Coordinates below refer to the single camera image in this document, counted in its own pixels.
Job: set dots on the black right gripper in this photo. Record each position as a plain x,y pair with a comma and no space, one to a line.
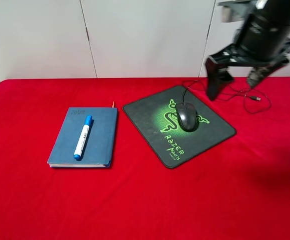
217,64

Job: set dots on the black computer mouse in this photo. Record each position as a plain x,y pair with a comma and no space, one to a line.
186,116

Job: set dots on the blue and white marker pen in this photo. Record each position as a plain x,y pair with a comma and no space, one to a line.
82,138

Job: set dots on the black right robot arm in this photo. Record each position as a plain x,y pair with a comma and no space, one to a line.
262,43

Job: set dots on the black green Razer mouse pad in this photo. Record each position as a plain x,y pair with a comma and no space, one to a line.
156,119

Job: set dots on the blue hardcover notebook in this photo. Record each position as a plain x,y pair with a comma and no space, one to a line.
99,145

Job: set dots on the red tablecloth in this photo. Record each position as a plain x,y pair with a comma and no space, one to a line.
238,190

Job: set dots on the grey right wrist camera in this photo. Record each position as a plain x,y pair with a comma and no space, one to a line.
235,10

